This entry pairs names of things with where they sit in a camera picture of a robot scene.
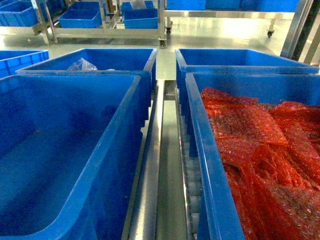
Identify blue bin rear left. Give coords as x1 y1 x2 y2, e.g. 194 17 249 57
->
16 48 158 104

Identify blue bin rear right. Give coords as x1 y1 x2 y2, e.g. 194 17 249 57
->
175 48 320 116

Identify steel flow rack shelf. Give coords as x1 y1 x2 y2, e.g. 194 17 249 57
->
122 79 199 240

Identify empty blue bin near left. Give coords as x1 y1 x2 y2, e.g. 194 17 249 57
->
0 74 148 240

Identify blue bin with red wrap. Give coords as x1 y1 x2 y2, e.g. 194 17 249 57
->
185 72 320 240

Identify blue bin on cart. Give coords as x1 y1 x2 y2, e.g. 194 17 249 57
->
59 9 102 29

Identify clear plastic bag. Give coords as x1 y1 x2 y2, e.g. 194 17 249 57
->
67 57 98 71

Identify steel cart with casters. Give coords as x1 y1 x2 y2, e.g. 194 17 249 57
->
31 0 173 49

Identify red bubble wrap bags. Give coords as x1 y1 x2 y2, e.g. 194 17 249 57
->
201 87 320 240

